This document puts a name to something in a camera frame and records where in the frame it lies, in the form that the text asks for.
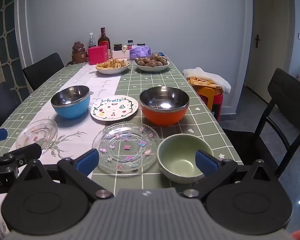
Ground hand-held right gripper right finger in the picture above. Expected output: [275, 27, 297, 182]
[182, 149, 283, 203]

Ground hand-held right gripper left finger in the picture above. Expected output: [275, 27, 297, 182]
[16, 149, 115, 201]

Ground small clear glass plate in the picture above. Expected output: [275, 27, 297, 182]
[15, 119, 58, 150]

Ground green ceramic bowl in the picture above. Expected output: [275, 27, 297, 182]
[157, 134, 214, 183]

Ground large clear glass plate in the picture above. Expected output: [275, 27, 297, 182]
[92, 121, 160, 174]

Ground blue steel-lined bowl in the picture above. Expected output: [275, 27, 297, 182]
[50, 85, 91, 119]

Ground white fruit-print plate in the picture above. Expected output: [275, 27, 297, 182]
[90, 95, 139, 122]

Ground orange steel-lined bowl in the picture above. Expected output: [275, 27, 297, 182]
[139, 86, 190, 127]

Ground white printed table runner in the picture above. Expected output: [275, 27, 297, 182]
[0, 61, 123, 240]

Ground black chair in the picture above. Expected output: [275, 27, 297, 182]
[221, 68, 300, 179]
[22, 52, 65, 92]
[0, 81, 20, 132]

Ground red plastic stool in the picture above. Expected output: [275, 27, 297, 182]
[210, 92, 224, 122]

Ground orange plastic stool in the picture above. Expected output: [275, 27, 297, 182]
[191, 85, 215, 110]

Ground yellow cloth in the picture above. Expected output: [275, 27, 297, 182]
[189, 76, 222, 89]

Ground white cloth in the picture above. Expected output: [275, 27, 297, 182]
[183, 67, 232, 95]

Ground white dish of fries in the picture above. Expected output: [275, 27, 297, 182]
[95, 58, 131, 75]

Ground glazed white door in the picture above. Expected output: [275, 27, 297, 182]
[0, 0, 23, 92]

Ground pink box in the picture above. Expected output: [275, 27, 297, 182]
[87, 45, 108, 65]

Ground brown bear figure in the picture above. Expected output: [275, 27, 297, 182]
[70, 41, 89, 64]

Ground white flat box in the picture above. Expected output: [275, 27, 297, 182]
[112, 50, 130, 59]

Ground white dish of taro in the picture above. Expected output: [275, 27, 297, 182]
[134, 53, 170, 73]

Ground purple tissue pack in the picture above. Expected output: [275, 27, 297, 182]
[129, 45, 153, 60]

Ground brown liquor bottle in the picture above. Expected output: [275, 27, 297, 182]
[97, 27, 111, 52]

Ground plain white door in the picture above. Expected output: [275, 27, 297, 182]
[245, 0, 294, 103]

